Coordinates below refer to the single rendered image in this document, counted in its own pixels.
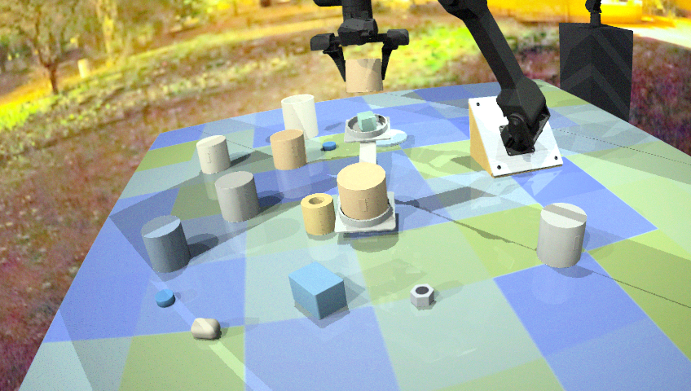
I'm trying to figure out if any light blue block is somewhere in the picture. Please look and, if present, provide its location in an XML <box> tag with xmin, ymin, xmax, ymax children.
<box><xmin>288</xmin><ymin>261</ymin><xmax>347</xmax><ymax>319</ymax></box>

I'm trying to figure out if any beige rounded pebble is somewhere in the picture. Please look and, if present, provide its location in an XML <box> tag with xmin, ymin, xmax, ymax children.
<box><xmin>191</xmin><ymin>318</ymin><xmax>221</xmax><ymax>340</ymax></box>

